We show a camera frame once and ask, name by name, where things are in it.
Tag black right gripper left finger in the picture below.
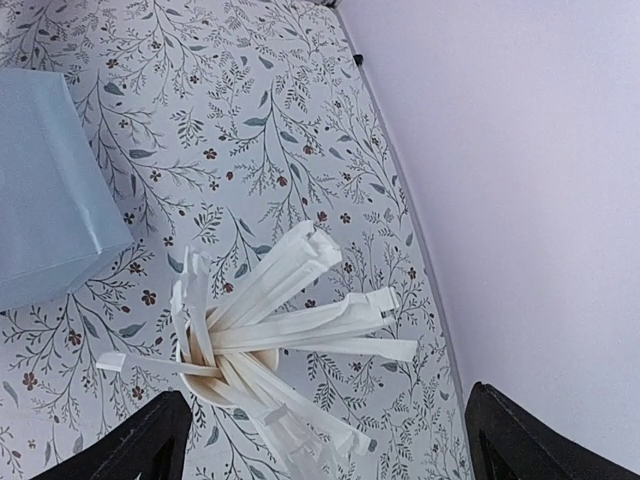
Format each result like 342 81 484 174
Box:
37 391 192 480

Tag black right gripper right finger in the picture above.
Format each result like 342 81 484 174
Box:
465 382 639 480

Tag light blue paper bag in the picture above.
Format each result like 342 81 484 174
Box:
1 68 133 310

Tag bundle of white wrapped straws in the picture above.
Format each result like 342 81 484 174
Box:
96 221 417 479

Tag white paper cup holding straws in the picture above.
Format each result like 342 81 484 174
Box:
178 349 279 408

